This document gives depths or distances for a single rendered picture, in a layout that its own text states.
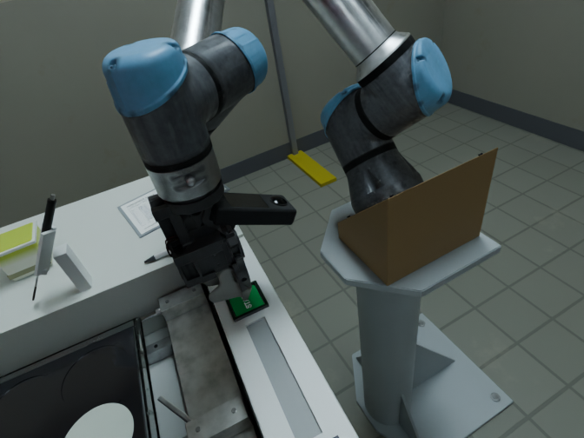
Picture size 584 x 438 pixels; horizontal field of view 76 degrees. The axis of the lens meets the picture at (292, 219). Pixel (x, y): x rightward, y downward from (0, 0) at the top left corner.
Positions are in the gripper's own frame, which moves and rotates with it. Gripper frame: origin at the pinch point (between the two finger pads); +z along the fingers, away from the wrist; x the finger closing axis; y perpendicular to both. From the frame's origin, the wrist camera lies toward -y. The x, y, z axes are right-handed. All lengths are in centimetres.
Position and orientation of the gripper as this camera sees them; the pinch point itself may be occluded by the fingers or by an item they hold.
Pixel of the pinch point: (247, 290)
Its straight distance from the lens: 58.0
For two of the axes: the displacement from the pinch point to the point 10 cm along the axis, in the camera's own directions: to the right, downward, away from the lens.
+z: 1.5, 7.7, 6.2
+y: -9.0, 3.7, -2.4
